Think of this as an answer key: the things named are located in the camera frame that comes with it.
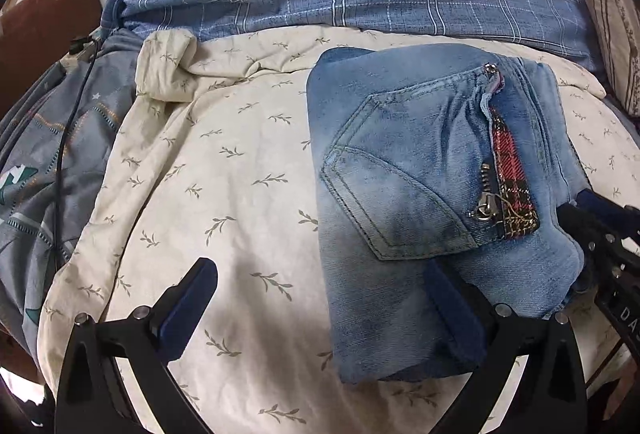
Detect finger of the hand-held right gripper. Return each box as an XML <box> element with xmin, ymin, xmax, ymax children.
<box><xmin>574</xmin><ymin>190</ymin><xmax>640</xmax><ymax>237</ymax></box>
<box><xmin>556</xmin><ymin>204</ymin><xmax>640</xmax><ymax>287</ymax></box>

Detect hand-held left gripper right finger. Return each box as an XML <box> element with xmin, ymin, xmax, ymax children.
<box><xmin>424</xmin><ymin>260</ymin><xmax>589</xmax><ymax>434</ymax></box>

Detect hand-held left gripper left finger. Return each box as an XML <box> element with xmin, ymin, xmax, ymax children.
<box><xmin>54</xmin><ymin>257</ymin><xmax>219</xmax><ymax>434</ymax></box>

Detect blue denim pants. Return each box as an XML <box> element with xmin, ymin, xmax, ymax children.
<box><xmin>306</xmin><ymin>46</ymin><xmax>593</xmax><ymax>385</ymax></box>

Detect striped cream pillow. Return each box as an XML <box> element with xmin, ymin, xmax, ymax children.
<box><xmin>582</xmin><ymin>0</ymin><xmax>640</xmax><ymax>117</ymax></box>

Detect cream leaf-print quilt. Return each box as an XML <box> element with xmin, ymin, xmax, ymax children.
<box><xmin>37</xmin><ymin>26</ymin><xmax>640</xmax><ymax>434</ymax></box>

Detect grey printed bedsheet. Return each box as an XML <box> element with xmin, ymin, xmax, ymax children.
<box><xmin>0</xmin><ymin>26</ymin><xmax>146</xmax><ymax>365</ymax></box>

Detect brown wooden headboard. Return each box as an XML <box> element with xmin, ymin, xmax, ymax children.
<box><xmin>0</xmin><ymin>0</ymin><xmax>103</xmax><ymax>115</ymax></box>

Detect black cable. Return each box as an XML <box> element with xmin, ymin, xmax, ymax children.
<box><xmin>50</xmin><ymin>36</ymin><xmax>101</xmax><ymax>265</ymax></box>

